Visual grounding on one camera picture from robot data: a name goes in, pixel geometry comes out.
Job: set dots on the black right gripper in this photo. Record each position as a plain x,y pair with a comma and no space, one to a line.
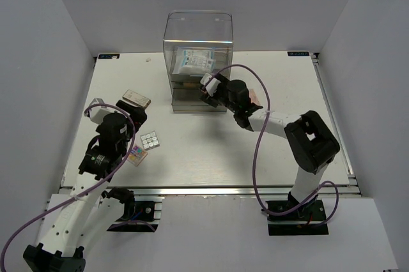
212,101

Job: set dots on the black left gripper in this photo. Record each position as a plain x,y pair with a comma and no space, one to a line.
138,113

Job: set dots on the beige clear makeup compact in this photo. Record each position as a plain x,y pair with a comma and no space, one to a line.
136,99

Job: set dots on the grey nine-pan eyeshadow palette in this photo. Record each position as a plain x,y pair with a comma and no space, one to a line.
149,140

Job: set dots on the pink slim makeup palette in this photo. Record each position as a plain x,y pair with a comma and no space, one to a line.
254,98

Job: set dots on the white cotton pad pack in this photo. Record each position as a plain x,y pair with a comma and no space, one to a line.
205,61

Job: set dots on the clear smoky makeup organizer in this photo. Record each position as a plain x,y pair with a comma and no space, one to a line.
195,42

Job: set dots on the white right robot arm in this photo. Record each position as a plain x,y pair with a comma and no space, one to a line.
312,143

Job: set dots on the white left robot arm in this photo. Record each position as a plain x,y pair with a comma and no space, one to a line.
91,208

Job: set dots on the colourful eyeshadow palette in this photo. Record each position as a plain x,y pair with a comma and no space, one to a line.
137,155

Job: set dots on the blue label sticker left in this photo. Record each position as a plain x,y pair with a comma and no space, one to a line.
108,56

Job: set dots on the blue label sticker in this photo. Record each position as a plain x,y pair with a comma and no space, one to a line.
298,54
108,56

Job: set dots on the blue label sticker right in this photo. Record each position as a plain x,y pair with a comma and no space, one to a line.
298,54

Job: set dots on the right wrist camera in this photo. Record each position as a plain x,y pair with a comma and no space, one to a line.
209,84

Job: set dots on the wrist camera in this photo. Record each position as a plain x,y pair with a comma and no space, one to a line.
209,84
97,114

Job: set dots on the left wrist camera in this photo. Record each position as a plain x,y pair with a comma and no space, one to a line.
97,114

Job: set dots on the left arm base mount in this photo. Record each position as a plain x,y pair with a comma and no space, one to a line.
143,216

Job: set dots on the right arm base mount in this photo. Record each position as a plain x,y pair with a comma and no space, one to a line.
303,222

